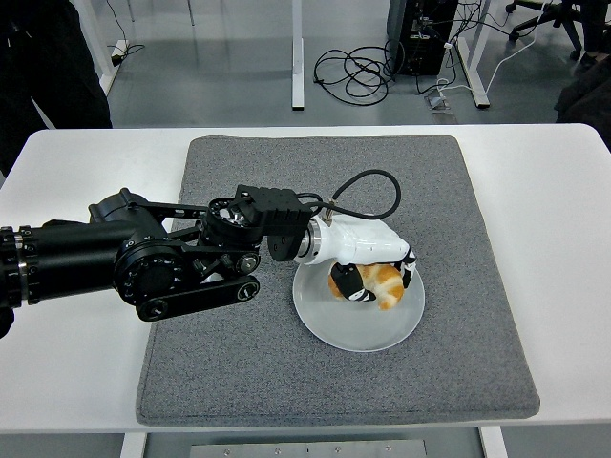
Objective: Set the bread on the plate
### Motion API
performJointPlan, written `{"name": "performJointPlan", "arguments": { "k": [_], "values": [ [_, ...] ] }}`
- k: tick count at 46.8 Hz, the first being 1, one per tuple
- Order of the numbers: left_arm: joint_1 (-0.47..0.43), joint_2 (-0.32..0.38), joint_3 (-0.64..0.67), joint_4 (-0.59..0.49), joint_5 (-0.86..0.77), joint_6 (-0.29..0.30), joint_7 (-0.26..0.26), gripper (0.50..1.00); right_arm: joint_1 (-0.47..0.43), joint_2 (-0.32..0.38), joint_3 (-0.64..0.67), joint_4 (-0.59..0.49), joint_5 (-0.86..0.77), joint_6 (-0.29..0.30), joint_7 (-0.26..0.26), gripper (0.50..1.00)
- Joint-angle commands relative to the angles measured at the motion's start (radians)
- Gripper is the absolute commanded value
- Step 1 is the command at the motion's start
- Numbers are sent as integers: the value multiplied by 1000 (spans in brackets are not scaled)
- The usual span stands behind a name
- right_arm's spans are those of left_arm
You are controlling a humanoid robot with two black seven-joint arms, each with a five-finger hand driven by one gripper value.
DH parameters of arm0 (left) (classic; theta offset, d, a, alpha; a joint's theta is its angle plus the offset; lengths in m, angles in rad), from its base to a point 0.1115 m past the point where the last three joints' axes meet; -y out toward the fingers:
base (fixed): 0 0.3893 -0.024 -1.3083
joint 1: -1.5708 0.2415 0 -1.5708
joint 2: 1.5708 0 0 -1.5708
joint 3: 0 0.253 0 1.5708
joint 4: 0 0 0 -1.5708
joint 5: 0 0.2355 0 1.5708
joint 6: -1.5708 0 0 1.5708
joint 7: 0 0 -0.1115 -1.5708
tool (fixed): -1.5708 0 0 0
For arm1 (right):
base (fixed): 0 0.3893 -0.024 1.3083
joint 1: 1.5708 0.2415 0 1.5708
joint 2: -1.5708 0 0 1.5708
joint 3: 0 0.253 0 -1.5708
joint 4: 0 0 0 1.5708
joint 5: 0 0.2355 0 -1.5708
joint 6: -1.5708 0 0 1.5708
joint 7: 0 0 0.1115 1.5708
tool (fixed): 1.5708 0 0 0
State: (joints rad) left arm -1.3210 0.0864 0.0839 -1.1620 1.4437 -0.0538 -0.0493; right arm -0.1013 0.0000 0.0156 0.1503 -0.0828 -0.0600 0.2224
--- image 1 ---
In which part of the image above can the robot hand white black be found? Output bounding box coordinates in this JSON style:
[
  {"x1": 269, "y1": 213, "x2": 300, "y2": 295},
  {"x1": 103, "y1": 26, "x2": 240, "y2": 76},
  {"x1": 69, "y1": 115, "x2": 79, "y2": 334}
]
[{"x1": 313, "y1": 218, "x2": 420, "y2": 303}]

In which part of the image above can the croissant bread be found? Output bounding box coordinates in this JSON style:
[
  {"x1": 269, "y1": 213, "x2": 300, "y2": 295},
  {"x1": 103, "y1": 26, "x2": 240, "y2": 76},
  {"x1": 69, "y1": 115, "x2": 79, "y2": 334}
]
[{"x1": 327, "y1": 263, "x2": 409, "y2": 312}]

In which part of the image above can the light grey round plate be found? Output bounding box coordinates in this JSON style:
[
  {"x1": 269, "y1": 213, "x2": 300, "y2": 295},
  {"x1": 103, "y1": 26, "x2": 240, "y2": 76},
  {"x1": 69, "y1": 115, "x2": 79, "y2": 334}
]
[{"x1": 292, "y1": 260, "x2": 427, "y2": 354}]

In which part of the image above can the grey metal plate with screws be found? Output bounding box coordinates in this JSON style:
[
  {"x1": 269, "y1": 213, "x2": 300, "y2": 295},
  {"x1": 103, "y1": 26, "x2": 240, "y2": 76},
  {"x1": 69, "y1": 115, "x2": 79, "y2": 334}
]
[{"x1": 189, "y1": 439, "x2": 429, "y2": 458}]

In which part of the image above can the grey fabric mat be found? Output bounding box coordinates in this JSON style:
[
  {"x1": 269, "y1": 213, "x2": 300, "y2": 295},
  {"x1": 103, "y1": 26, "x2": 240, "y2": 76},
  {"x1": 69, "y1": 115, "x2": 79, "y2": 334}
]
[{"x1": 137, "y1": 135, "x2": 542, "y2": 427}]

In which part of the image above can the metal floor socket box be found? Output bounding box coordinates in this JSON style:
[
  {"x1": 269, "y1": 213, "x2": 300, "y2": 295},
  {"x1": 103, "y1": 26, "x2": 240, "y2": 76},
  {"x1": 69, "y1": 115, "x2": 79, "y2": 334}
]
[{"x1": 423, "y1": 93, "x2": 457, "y2": 115}]

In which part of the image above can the white desk leg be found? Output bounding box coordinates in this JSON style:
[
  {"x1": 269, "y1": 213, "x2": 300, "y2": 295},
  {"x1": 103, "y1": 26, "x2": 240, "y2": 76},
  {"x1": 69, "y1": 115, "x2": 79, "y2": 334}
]
[
  {"x1": 456, "y1": 0, "x2": 493, "y2": 110},
  {"x1": 290, "y1": 0, "x2": 306, "y2": 112},
  {"x1": 72, "y1": 0, "x2": 131, "y2": 95}
]

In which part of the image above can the black computer tower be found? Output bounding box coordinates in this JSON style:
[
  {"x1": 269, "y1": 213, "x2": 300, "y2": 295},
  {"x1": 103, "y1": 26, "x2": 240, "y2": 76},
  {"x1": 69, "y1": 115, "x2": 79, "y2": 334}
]
[{"x1": 385, "y1": 0, "x2": 460, "y2": 78}]

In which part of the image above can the white table leg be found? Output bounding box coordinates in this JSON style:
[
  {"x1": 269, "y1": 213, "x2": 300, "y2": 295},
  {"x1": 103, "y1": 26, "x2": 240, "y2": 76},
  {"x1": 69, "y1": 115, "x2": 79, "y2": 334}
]
[
  {"x1": 118, "y1": 422, "x2": 150, "y2": 458},
  {"x1": 478, "y1": 424, "x2": 508, "y2": 458}
]

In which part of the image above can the person's leg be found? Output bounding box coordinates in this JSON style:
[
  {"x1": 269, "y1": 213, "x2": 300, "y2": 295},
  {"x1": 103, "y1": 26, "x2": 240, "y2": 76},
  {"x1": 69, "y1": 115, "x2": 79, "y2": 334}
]
[
  {"x1": 579, "y1": 0, "x2": 611, "y2": 69},
  {"x1": 556, "y1": 61, "x2": 611, "y2": 126}
]

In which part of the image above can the black office chair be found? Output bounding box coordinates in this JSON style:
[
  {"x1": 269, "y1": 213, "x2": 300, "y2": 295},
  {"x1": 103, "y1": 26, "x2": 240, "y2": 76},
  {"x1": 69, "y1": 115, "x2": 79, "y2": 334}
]
[{"x1": 505, "y1": 0, "x2": 586, "y2": 61}]

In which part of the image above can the person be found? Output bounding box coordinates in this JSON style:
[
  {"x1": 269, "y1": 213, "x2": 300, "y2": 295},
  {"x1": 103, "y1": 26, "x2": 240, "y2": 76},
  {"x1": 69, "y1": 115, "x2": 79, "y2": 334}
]
[{"x1": 0, "y1": 0, "x2": 114, "y2": 178}]

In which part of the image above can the black cable tangle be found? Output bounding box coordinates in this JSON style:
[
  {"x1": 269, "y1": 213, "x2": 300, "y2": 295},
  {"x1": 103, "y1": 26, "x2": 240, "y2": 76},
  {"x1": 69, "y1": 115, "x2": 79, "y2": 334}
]
[{"x1": 313, "y1": 45, "x2": 398, "y2": 105}]

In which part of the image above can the white cable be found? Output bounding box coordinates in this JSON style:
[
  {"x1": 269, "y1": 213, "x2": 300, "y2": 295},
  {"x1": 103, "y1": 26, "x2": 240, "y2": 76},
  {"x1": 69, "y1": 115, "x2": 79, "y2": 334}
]
[{"x1": 434, "y1": 0, "x2": 550, "y2": 96}]

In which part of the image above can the thin black cable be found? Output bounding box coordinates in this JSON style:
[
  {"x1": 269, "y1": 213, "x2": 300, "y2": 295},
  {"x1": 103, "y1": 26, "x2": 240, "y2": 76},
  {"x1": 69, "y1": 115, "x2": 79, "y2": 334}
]
[{"x1": 105, "y1": 0, "x2": 145, "y2": 62}]

